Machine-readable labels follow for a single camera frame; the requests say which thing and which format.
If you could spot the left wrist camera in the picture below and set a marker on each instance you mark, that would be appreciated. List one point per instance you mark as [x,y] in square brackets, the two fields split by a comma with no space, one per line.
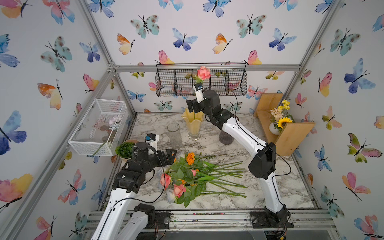
[152,140]

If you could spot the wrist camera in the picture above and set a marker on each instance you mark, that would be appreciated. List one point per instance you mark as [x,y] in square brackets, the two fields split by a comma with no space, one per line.
[199,92]
[152,140]

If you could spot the black wire wall basket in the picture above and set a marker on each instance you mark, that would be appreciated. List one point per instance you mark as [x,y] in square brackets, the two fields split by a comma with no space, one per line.
[179,79]

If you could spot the orange marigold flower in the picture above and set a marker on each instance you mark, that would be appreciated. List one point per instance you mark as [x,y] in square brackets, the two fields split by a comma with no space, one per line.
[200,160]

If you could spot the pink rose lower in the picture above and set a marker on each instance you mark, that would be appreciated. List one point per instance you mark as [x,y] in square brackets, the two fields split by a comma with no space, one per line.
[179,190]

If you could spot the white mesh wall box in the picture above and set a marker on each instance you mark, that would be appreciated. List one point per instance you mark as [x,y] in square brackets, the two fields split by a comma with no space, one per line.
[100,129]

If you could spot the clear glass vase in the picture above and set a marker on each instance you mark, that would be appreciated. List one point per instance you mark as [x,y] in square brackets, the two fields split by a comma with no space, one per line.
[175,135]

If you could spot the aluminium front rail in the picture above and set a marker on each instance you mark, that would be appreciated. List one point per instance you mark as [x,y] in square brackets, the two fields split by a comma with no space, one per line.
[236,220]

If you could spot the green succulent in pink pot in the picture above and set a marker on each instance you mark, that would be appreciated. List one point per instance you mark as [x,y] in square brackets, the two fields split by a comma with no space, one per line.
[125,150]

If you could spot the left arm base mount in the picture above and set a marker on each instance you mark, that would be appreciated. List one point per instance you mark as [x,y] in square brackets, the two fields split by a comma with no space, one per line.
[156,219]

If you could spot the sunflower bouquet in white vase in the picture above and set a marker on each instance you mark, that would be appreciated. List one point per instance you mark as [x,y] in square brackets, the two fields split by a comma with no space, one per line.
[280,117]

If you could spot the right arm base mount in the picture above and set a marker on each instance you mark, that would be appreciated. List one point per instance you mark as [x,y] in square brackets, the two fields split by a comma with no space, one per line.
[268,219]

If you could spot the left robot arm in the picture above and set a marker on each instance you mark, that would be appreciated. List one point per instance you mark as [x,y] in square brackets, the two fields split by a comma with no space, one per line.
[126,216]

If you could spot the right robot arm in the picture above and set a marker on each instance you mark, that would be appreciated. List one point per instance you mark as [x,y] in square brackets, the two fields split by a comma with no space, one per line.
[263,155]

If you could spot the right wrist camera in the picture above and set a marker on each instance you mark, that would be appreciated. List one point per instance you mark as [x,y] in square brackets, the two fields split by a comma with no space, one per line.
[199,92]

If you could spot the pink rose middle left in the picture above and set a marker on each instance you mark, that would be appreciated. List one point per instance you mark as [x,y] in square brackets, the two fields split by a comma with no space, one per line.
[165,180]

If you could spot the pink rose tall stem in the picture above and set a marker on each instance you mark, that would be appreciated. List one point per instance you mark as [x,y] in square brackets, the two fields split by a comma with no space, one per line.
[202,75]

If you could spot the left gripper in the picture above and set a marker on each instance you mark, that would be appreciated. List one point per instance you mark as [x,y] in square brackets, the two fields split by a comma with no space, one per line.
[169,159]

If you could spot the white blue rose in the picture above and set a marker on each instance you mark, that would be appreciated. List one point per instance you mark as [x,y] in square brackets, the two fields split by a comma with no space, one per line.
[171,197]

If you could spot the purple ribbed glass vase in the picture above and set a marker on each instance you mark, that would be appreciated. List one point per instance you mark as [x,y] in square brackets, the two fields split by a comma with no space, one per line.
[225,138]

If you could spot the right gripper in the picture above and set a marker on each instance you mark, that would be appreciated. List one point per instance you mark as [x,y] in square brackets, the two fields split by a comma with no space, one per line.
[195,105]

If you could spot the yellow ruffled glass vase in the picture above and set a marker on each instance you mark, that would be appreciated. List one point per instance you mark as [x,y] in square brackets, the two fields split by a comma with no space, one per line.
[193,121]

